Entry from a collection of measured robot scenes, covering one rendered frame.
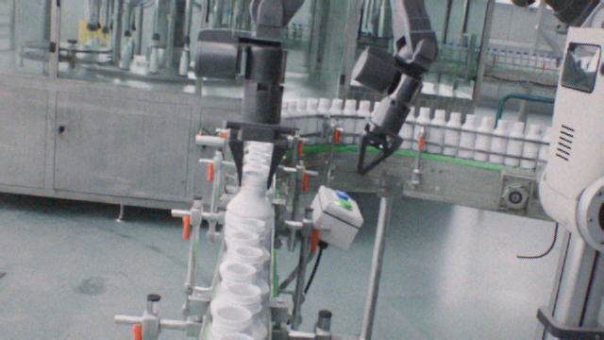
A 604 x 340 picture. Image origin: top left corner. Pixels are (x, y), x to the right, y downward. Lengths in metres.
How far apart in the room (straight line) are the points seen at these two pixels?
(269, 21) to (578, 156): 0.63
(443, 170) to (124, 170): 2.43
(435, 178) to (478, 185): 0.16
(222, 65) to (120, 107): 3.48
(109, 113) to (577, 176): 3.52
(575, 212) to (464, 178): 1.40
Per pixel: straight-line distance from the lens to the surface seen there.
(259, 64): 0.94
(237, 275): 0.77
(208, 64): 0.94
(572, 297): 1.39
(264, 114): 0.95
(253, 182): 0.98
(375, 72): 1.22
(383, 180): 2.65
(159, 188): 4.46
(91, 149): 4.50
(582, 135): 1.27
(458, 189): 2.66
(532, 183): 2.53
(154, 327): 0.83
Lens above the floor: 1.45
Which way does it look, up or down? 13 degrees down
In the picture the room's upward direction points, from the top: 7 degrees clockwise
